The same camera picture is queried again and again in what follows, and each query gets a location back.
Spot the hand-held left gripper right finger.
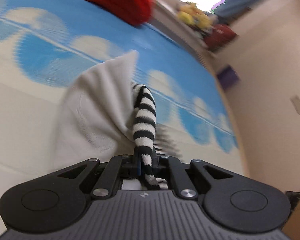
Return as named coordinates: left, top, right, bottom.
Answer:
left=152, top=146, right=237, bottom=199

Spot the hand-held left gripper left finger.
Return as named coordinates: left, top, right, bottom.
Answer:
left=56, top=150, right=142, bottom=198

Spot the white garment with striped hood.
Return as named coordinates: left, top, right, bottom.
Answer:
left=50, top=50, right=183, bottom=193

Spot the purple box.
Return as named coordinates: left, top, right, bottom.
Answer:
left=216, top=65, right=240, bottom=90

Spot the white windowsill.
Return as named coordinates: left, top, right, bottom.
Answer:
left=150, top=0, right=210, bottom=53

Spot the dark red bag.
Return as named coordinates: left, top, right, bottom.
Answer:
left=205, top=24, right=240, bottom=52

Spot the yellow plush toy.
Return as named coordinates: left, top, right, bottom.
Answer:
left=177, top=9, right=196, bottom=25
left=194, top=12, right=213, bottom=30

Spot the blue white printed bed sheet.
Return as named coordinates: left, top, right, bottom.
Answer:
left=0, top=0, right=252, bottom=240

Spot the blue curtain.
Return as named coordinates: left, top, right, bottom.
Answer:
left=215, top=0, right=258, bottom=18

